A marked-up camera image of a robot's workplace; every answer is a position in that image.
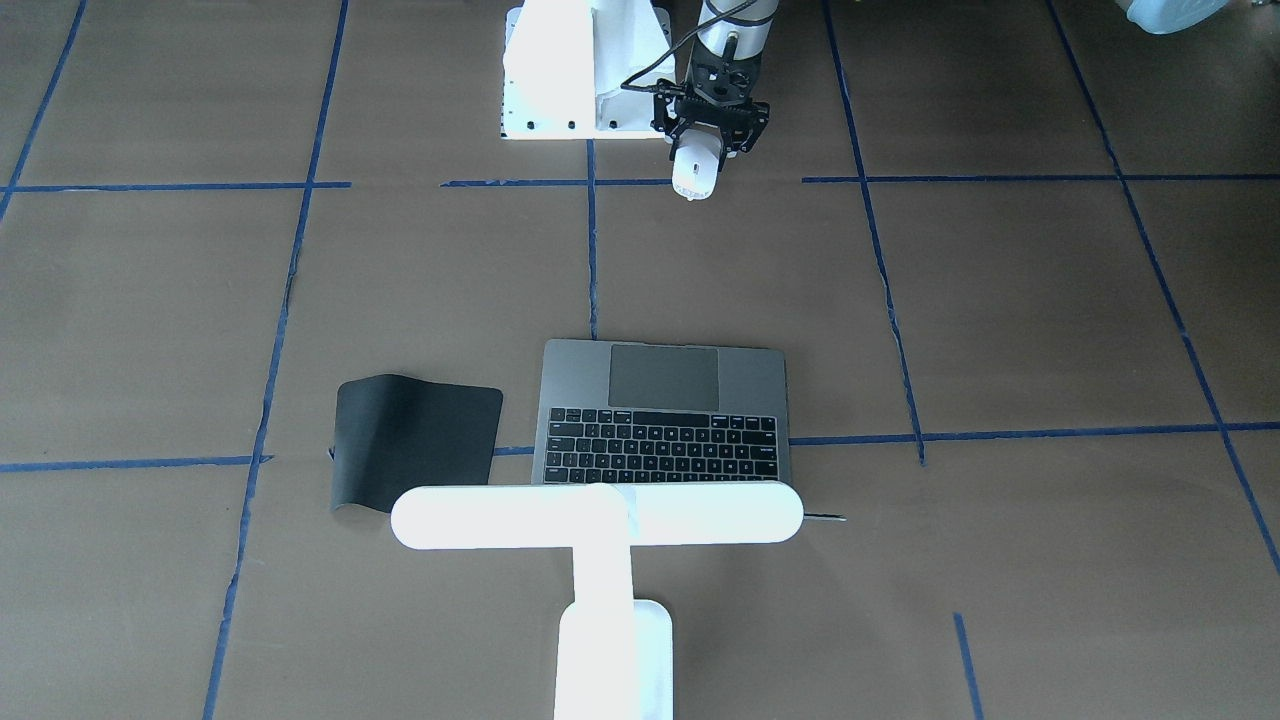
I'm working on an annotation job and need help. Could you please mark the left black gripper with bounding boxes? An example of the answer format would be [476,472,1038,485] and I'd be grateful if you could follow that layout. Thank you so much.
[652,50,771,158]

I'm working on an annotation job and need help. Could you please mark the white computer mouse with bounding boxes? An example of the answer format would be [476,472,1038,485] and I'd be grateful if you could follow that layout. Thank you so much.
[671,132,722,201]

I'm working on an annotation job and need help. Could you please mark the dark grey laptop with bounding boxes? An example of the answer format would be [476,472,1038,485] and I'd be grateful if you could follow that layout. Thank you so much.
[531,340,791,486]

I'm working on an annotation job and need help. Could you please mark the black mouse pad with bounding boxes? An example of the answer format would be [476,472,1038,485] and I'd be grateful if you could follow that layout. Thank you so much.
[330,374,504,512]

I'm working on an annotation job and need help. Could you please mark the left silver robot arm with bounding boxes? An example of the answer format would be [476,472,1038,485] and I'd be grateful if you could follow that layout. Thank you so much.
[653,1,780,164]

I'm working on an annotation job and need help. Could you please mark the white desk lamp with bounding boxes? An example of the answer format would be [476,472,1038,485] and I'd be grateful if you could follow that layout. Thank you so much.
[390,480,804,719]

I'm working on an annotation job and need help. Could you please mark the brown paper table cover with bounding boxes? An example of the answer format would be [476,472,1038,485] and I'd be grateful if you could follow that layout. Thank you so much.
[1,1,1279,719]

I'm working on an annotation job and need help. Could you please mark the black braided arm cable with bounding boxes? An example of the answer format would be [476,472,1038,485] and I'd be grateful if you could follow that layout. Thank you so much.
[620,0,762,97]

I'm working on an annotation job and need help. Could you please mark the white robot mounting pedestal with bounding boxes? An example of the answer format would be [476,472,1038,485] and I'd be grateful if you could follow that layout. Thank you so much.
[500,1,675,141]

